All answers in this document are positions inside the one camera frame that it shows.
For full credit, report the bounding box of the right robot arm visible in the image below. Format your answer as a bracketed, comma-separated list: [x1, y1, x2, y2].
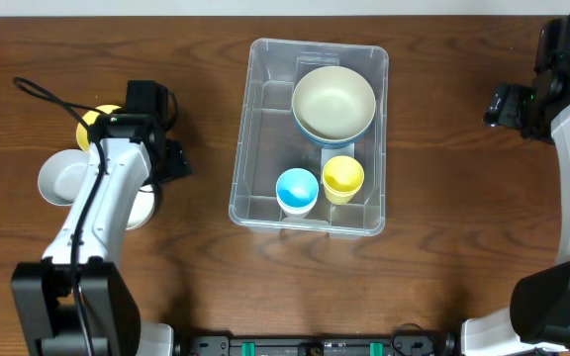
[459, 15, 570, 355]

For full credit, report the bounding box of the clear plastic storage container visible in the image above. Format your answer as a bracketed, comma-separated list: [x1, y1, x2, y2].
[229, 39, 390, 238]

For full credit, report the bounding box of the white label in container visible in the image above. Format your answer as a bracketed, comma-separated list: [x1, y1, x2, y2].
[321, 143, 355, 166]

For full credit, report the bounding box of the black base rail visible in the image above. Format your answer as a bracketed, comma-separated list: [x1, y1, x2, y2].
[176, 330, 461, 356]

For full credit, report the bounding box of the yellow cup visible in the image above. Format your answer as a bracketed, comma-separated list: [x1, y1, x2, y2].
[324, 185, 360, 205]
[322, 155, 365, 194]

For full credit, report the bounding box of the grey bowl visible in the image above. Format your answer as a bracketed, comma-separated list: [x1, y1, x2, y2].
[38, 149, 89, 206]

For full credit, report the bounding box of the beige bowl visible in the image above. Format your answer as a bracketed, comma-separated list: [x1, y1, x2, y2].
[292, 66, 376, 141]

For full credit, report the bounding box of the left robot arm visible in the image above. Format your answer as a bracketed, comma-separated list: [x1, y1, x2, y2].
[11, 80, 192, 356]

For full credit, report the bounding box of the light blue cup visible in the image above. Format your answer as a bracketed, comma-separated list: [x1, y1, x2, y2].
[275, 168, 320, 209]

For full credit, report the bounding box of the cream cup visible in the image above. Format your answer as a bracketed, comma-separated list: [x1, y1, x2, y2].
[283, 211, 310, 219]

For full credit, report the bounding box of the white bowl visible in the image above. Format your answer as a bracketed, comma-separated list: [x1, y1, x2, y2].
[126, 185, 156, 230]

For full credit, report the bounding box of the dark blue bowl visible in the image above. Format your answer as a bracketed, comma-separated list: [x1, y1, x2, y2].
[294, 121, 371, 149]

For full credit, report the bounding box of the pink cup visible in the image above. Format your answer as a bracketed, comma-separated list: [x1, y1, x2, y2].
[277, 200, 316, 211]

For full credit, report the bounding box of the yellow bowl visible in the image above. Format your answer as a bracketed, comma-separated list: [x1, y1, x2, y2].
[75, 105, 120, 152]

